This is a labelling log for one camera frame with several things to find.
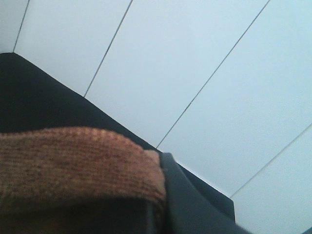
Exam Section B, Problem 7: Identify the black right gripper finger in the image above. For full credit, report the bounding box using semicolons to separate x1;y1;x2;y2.
160;153;247;234

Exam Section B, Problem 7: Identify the brown microfiber towel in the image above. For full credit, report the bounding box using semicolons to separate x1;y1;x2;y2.
0;127;166;234

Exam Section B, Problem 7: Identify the black fabric table cover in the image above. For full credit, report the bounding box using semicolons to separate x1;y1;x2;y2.
0;53;155;150

